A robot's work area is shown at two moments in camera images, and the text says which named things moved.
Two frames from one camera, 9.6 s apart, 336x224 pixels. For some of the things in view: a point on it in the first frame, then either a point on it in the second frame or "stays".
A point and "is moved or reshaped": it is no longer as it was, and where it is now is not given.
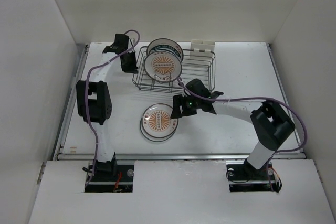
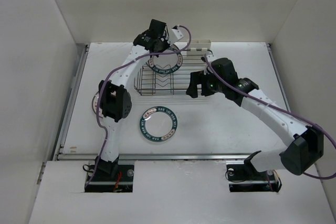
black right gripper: (178, 100) -> (198, 77)
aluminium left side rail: (70, 101) stays
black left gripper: (133, 68) -> (166, 42)
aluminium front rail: (181, 156) stays
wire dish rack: (198, 64) stays
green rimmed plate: (165, 44) is moved or reshaped
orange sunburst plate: (163, 66) is moved or reshaped
